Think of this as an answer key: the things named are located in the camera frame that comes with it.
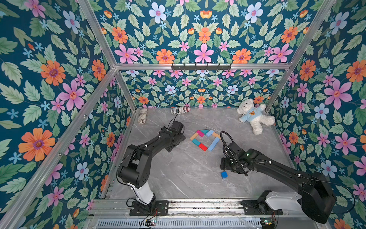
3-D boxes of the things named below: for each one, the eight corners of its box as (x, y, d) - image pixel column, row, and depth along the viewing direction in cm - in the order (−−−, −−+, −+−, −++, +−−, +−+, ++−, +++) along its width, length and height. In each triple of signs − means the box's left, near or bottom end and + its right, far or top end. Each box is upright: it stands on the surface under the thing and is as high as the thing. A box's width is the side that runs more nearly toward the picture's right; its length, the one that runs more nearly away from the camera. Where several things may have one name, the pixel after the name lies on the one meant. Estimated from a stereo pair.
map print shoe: (136, 124, 112) (135, 121, 109) (141, 110, 121) (139, 108, 118) (145, 124, 112) (144, 121, 109) (148, 110, 121) (147, 108, 118)
